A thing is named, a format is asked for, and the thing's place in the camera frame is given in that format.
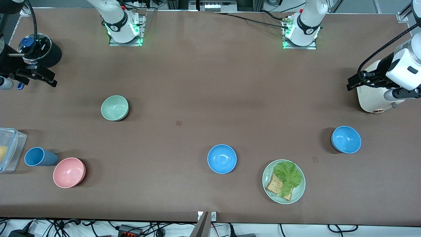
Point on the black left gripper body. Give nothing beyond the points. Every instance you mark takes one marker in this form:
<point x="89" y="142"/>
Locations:
<point x="381" y="69"/>

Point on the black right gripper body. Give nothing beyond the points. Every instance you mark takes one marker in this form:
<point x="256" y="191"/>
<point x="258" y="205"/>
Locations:
<point x="7" y="62"/>

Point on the blue bowl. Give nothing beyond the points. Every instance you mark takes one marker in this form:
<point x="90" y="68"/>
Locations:
<point x="346" y="139"/>
<point x="222" y="159"/>

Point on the pale green bowl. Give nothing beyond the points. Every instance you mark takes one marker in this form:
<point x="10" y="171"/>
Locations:
<point x="114" y="108"/>

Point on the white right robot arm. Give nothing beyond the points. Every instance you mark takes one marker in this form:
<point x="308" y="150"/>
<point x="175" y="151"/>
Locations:
<point x="115" y="19"/>

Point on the pink bowl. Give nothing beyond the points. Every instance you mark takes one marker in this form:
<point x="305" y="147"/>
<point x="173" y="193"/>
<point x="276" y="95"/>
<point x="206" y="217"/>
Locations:
<point x="69" y="172"/>

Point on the cream white toaster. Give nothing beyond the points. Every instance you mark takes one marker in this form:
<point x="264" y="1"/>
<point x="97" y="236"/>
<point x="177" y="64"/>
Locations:
<point x="371" y="98"/>

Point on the clear plastic food container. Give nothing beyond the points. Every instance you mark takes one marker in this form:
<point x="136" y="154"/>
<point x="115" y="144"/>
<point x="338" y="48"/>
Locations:
<point x="14" y="148"/>

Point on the blue plastic cup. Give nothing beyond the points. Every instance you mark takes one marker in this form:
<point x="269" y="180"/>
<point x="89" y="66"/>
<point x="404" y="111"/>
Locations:
<point x="39" y="156"/>

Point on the yellow food piece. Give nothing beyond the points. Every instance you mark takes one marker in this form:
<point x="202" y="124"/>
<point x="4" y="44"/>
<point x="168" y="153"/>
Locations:
<point x="2" y="154"/>

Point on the green lettuce leaf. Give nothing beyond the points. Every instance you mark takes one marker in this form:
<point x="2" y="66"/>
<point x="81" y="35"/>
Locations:
<point x="288" y="176"/>

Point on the pale green plate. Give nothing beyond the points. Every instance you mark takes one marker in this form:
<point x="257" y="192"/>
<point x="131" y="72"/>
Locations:
<point x="297" y="192"/>

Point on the brown bread slice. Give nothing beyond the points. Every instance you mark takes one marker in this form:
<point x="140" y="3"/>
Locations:
<point x="273" y="186"/>

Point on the black power adapter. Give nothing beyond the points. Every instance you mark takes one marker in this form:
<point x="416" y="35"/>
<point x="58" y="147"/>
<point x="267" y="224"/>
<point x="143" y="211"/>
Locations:
<point x="19" y="234"/>

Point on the metal control box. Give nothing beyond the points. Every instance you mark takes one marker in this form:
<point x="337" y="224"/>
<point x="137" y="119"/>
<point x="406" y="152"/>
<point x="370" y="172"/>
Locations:
<point x="213" y="6"/>

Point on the black power strip orange switches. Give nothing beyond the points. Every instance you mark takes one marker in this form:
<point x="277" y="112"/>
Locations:
<point x="130" y="231"/>

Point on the aluminium corner bracket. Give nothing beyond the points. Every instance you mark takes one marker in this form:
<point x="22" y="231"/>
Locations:
<point x="404" y="14"/>
<point x="25" y="11"/>

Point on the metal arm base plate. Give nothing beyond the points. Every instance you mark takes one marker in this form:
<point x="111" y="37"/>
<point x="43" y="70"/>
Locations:
<point x="312" y="46"/>
<point x="142" y="29"/>

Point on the white clamp bracket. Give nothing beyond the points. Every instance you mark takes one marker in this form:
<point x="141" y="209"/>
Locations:
<point x="213" y="216"/>

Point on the grey camera pole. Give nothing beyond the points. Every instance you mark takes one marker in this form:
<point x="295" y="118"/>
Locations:
<point x="200" y="228"/>

